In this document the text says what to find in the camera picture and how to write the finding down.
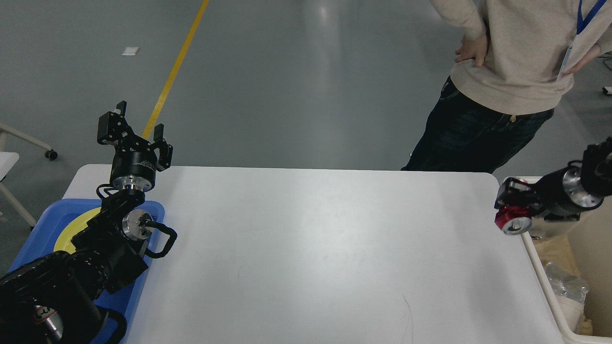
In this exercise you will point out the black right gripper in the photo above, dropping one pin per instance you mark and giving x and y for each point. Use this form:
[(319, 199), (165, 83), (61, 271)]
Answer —
[(561, 196)]

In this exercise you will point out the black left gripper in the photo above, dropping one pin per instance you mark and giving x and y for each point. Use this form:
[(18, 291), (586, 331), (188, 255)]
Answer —
[(134, 164)]

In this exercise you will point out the brown paper bag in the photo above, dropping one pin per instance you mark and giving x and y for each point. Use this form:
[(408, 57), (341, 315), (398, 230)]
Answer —
[(557, 250)]

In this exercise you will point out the silver foil bag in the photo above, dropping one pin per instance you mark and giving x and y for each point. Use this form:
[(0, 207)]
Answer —
[(565, 284)]

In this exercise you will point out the yellow plastic plate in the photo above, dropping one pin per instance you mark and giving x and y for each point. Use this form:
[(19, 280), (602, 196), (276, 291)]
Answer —
[(63, 242)]

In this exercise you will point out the crushed red soda can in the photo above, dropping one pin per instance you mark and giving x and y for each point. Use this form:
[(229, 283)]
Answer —
[(514, 219)]

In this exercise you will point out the white paper cup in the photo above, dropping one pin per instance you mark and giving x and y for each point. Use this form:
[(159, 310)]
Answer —
[(572, 312)]

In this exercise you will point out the brown paper ball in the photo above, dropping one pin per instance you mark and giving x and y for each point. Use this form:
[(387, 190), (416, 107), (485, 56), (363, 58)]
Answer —
[(586, 328)]

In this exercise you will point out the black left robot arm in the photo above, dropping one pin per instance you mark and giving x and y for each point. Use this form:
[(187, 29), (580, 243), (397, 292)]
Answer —
[(51, 300)]

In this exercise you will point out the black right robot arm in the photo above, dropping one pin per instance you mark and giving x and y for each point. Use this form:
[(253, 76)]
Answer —
[(596, 160)]

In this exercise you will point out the beige plastic bin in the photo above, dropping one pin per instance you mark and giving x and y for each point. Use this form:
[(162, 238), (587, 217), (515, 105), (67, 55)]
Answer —
[(590, 240)]

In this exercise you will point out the blue plastic tray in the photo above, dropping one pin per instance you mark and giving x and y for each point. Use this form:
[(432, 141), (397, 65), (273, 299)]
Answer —
[(41, 242)]

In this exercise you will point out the person in beige sweater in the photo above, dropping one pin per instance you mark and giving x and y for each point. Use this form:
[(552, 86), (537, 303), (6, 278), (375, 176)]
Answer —
[(516, 60)]

